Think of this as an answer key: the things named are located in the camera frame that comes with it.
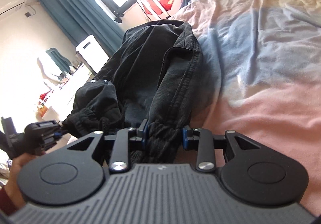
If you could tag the person's left hand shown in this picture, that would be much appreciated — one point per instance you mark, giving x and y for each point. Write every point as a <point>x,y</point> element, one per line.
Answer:
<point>11,188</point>

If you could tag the white air conditioner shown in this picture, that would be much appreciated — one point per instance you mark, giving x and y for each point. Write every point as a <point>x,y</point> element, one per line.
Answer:
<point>10,6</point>

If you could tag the pastel bed sheet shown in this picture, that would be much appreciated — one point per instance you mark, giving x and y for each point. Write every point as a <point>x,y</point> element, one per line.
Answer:
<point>262,75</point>

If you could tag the teal left curtain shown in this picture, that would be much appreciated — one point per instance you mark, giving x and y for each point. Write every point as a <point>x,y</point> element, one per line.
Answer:
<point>80,18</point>

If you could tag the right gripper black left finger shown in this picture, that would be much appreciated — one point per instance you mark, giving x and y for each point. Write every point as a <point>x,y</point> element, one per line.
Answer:
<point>99,153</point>

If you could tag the teal garment on desk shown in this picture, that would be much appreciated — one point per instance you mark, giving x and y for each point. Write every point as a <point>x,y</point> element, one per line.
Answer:
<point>63,63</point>

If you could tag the white garment steamer stand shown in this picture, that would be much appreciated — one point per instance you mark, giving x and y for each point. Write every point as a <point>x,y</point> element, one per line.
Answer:
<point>148,0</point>

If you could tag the white desk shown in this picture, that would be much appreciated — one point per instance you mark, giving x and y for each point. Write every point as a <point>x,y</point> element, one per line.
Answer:
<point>58,103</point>

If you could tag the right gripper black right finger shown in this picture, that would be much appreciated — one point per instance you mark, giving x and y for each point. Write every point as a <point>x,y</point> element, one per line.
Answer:
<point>206,143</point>

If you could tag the white chair with dark frame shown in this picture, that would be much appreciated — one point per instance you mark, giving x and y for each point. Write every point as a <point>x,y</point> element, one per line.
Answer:
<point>92,54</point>

